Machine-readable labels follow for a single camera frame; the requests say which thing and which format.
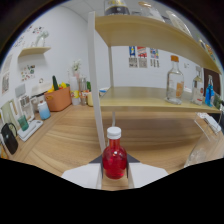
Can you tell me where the brown door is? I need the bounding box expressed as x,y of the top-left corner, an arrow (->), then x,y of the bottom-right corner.
203,68 -> 222,96

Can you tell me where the white figurine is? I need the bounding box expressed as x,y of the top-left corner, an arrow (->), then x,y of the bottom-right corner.
33,30 -> 50,48

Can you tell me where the white desk calendar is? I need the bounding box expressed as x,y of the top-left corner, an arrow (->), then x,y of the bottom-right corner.
14,83 -> 35,122

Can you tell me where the red liquid bottle white cap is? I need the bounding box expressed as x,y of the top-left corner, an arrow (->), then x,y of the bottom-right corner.
101,126 -> 128,180

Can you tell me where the yellow cup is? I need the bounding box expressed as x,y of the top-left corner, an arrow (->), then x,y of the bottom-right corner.
86,91 -> 95,108

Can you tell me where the blue liquid bottle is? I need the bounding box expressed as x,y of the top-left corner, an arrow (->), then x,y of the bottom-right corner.
204,74 -> 216,108

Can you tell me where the black handbag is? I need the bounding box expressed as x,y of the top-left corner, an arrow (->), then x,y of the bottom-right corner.
0,122 -> 19,155

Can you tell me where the multicolour wall poster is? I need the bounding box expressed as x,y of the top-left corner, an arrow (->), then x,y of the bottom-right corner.
149,48 -> 160,69

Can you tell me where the white tray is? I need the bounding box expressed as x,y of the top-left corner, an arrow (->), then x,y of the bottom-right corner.
17,119 -> 44,142

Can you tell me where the green cucumber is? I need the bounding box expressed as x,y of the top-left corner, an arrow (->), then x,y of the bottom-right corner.
51,75 -> 60,92

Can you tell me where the wooden two-tier shelf rack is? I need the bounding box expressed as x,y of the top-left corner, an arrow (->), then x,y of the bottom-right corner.
87,11 -> 224,154

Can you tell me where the clear jar wooden lid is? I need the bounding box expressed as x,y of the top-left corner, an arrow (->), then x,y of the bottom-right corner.
138,1 -> 166,23

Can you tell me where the blue topped wall poster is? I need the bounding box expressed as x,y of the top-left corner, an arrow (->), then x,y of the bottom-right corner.
128,45 -> 138,69

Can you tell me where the clear bottle orange cap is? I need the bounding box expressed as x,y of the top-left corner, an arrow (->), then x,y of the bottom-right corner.
165,54 -> 185,105

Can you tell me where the orange storage basket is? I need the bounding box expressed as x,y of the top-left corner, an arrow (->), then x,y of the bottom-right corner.
44,86 -> 73,112

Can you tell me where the white and blue cup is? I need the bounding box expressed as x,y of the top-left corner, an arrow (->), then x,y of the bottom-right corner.
37,100 -> 52,121

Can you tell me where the red topped wall poster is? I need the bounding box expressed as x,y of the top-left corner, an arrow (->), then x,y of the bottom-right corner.
136,46 -> 148,69

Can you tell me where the wooden wall shelf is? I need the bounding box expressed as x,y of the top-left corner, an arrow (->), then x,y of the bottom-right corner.
18,46 -> 52,58

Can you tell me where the white bottle yellow label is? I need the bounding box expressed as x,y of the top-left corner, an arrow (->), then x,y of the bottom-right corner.
68,76 -> 81,106

